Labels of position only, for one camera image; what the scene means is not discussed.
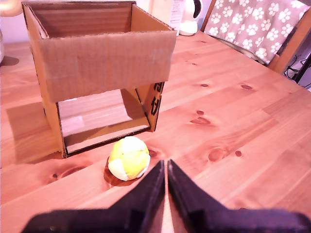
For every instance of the yellow and white footbag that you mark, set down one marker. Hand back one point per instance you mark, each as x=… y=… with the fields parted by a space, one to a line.
x=128 y=157

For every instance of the white printed carton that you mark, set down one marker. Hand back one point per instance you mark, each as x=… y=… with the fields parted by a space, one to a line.
x=175 y=14

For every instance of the wooden chair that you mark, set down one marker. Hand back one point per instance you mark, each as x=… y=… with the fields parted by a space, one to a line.
x=291 y=48

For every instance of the grey paw print cloth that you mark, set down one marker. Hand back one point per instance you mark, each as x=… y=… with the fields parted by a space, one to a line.
x=255 y=24

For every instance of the small white round camera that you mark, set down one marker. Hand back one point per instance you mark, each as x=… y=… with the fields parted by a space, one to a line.
x=188 y=27

